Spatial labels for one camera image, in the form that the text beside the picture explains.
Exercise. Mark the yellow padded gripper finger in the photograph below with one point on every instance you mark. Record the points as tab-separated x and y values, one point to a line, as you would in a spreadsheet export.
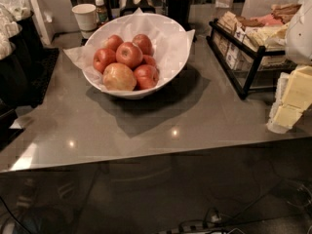
293	97

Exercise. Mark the red apple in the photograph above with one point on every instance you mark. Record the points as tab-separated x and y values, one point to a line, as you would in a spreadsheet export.
130	54
113	42
149	60
144	44
147	76
102	58

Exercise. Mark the white bowl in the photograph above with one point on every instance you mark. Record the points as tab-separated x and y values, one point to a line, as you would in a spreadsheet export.
136	93

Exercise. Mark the yellowish apple front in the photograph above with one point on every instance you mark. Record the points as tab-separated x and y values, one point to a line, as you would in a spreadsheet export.
118	77

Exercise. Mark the white paper liner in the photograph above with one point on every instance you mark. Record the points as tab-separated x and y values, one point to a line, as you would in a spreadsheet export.
169	46

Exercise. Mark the black stir stick holder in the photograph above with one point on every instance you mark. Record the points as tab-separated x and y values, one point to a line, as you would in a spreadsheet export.
178	10

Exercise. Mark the small glass bottle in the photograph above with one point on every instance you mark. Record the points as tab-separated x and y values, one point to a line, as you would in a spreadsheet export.
102	15

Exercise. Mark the white paper cup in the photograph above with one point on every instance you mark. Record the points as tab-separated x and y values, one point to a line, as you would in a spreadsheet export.
86	16

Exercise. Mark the black container left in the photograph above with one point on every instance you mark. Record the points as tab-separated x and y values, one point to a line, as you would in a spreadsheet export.
21	67

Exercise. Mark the black wire condiment rack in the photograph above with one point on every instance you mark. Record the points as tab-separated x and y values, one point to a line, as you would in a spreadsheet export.
248	71

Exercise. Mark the power strip with cables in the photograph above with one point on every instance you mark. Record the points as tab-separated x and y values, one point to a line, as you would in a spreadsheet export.
211	223

